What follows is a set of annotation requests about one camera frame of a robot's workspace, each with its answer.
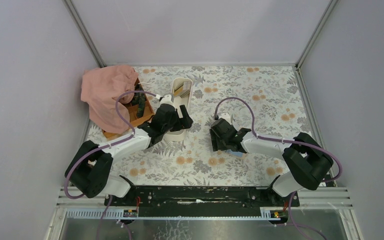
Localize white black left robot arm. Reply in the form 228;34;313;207
64;103;193;206

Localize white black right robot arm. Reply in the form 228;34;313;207
209;118;334;206

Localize long white plastic tray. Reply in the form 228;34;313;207
163;77;193;142

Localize orange wooden organizer tray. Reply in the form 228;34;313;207
102;78;155;140

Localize dark green items in organizer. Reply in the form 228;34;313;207
131;84;146;118

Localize floral patterned table mat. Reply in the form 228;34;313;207
111;66;311;186

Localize pink crumpled cloth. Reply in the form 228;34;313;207
80;65;139;134

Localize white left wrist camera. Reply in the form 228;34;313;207
159;94;190;118

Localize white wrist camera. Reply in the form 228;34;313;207
159;94;190;118
218;112;233;125

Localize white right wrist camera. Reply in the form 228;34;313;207
218;112;233;125

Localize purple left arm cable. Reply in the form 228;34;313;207
63;90;161;240

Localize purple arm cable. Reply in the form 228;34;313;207
63;90;161;240
214;96;343;240

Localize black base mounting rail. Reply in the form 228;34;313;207
104;185;300;210

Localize slotted aluminium cable duct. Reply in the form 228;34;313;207
66;207;288;221

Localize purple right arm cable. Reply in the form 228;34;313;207
214;96;343;240

